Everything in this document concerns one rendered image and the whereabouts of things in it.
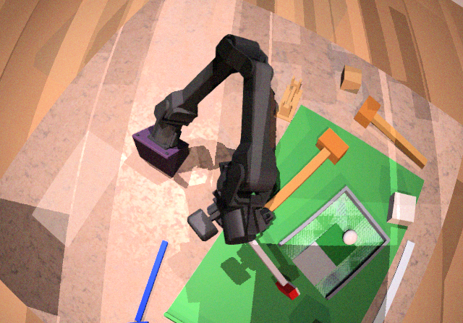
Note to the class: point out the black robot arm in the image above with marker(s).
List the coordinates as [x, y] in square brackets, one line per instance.
[253, 164]

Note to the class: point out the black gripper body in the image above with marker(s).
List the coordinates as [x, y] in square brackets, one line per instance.
[203, 225]

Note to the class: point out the green putting mat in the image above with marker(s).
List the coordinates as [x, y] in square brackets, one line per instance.
[233, 285]

